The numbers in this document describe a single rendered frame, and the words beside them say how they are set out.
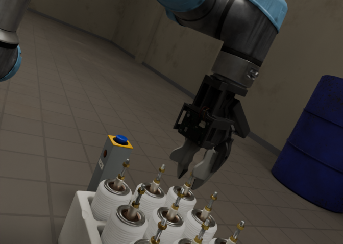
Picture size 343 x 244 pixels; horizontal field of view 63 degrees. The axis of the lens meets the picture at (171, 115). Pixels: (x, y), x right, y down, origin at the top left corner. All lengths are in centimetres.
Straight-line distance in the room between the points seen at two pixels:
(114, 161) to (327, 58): 306
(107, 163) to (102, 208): 18
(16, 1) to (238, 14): 47
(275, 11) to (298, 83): 325
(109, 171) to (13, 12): 53
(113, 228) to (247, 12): 53
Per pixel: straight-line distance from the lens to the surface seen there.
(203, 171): 53
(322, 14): 396
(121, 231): 70
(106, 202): 79
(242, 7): 49
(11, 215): 105
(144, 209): 86
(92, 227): 78
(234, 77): 48
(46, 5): 1051
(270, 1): 49
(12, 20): 74
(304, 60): 380
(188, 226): 85
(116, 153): 93
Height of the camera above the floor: 65
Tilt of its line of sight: 12 degrees down
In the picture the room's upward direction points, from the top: 23 degrees clockwise
